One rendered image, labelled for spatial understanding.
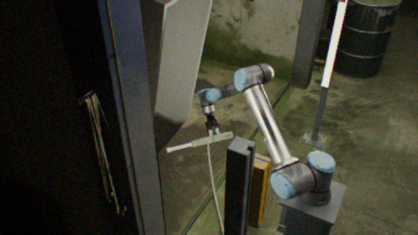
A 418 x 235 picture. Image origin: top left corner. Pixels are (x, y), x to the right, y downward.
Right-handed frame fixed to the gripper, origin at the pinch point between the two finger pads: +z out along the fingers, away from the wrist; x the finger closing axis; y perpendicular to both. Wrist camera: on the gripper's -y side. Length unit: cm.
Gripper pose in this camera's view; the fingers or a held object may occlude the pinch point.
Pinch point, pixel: (215, 139)
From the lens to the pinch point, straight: 274.3
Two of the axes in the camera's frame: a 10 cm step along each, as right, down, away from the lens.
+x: -9.5, 2.2, -2.2
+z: 2.2, 9.7, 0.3
